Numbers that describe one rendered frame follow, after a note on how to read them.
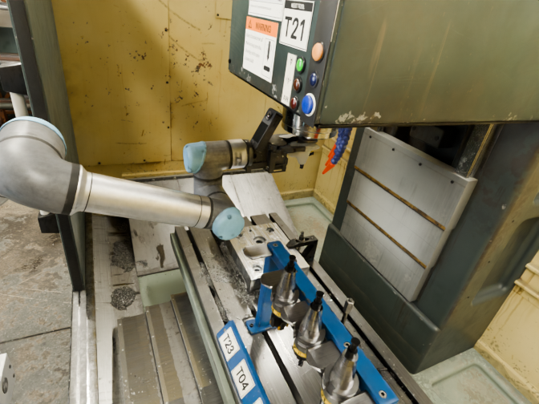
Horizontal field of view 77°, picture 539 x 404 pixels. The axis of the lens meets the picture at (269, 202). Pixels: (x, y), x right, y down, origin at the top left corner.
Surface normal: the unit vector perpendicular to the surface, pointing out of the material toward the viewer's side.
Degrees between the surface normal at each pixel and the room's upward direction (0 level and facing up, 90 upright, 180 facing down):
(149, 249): 24
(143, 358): 8
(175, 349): 8
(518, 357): 90
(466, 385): 0
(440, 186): 90
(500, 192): 90
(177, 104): 90
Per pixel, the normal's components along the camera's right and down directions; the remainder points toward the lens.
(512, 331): -0.90, 0.11
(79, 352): 0.13, -0.86
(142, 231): 0.29, -0.58
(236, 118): 0.42, 0.50
